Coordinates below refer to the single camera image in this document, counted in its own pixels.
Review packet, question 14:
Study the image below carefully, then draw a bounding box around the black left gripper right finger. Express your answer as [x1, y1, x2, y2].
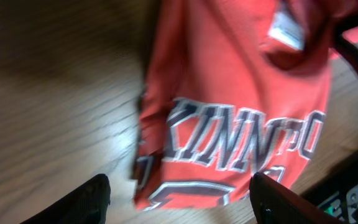
[249, 172, 343, 224]

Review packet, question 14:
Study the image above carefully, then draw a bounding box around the red orange t-shirt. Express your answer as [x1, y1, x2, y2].
[134, 0, 358, 210]

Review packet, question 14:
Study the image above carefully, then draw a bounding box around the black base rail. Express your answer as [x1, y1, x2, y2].
[302, 151, 358, 223]

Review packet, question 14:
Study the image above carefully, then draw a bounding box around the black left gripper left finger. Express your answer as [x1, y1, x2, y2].
[22, 174, 111, 224]

